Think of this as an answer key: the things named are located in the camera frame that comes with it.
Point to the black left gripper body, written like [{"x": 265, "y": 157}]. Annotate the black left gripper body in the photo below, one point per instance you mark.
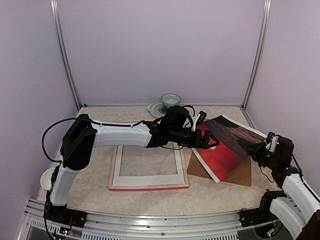
[{"x": 190, "y": 142}]

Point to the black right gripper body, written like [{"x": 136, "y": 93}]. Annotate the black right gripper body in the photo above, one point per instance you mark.
[{"x": 263, "y": 158}]

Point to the red and dark photo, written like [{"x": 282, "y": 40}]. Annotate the red and dark photo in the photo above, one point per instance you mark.
[{"x": 234, "y": 139}]

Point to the white photo mat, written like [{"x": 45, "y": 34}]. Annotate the white photo mat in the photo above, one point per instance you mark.
[{"x": 135, "y": 168}]

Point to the wooden picture frame red edge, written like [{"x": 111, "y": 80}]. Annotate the wooden picture frame red edge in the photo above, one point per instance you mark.
[{"x": 139, "y": 136}]

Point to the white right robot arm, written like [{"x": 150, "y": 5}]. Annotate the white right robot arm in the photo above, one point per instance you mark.
[{"x": 295, "y": 204}]

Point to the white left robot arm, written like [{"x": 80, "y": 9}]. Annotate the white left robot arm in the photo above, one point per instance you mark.
[{"x": 85, "y": 134}]

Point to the brown backing board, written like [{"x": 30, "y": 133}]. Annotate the brown backing board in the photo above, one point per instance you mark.
[{"x": 242, "y": 175}]

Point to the green ceramic bowl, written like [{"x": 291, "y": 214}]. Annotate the green ceramic bowl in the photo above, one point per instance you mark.
[{"x": 170, "y": 99}]

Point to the white plate green rings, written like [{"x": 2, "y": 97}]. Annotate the white plate green rings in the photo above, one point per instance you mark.
[{"x": 156, "y": 109}]

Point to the white bowl orange outside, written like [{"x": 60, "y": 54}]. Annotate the white bowl orange outside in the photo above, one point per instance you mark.
[{"x": 45, "y": 179}]

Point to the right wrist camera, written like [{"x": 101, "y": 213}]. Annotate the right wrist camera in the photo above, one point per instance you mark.
[{"x": 271, "y": 141}]

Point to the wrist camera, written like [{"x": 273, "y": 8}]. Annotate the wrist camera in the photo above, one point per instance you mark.
[
  {"x": 198, "y": 120},
  {"x": 271, "y": 141}
]

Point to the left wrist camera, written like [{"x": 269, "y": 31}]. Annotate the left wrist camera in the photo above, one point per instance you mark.
[{"x": 198, "y": 120}]

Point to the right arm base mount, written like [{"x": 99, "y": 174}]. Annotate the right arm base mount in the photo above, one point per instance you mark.
[{"x": 261, "y": 214}]

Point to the right aluminium corner post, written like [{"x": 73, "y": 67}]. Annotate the right aluminium corner post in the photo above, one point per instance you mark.
[{"x": 258, "y": 53}]

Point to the aluminium corner post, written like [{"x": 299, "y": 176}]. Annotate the aluminium corner post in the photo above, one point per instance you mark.
[
  {"x": 258, "y": 53},
  {"x": 54, "y": 4}
]

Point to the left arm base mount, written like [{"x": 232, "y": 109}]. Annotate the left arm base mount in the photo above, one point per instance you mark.
[{"x": 63, "y": 214}]

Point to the left aluminium corner post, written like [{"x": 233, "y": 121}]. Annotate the left aluminium corner post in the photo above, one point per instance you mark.
[{"x": 54, "y": 4}]

